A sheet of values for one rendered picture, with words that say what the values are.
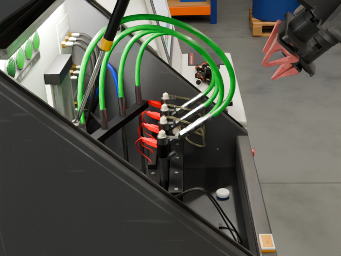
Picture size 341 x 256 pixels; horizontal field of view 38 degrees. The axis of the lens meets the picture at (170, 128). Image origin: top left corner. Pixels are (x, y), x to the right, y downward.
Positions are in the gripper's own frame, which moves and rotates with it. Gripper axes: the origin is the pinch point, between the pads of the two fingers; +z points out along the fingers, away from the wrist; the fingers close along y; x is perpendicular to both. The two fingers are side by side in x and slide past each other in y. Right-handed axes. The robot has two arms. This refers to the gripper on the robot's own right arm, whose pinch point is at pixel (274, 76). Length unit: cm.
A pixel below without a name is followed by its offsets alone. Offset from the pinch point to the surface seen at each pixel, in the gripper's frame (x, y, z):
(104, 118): 15.4, 23.4, 36.6
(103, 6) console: -11, 46, 27
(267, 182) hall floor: -135, -82, 92
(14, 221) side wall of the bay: 59, 23, 38
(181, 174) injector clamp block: 14.3, -2.0, 32.8
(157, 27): 11.4, 30.4, 9.3
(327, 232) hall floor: -94, -106, 67
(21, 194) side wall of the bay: 58, 26, 32
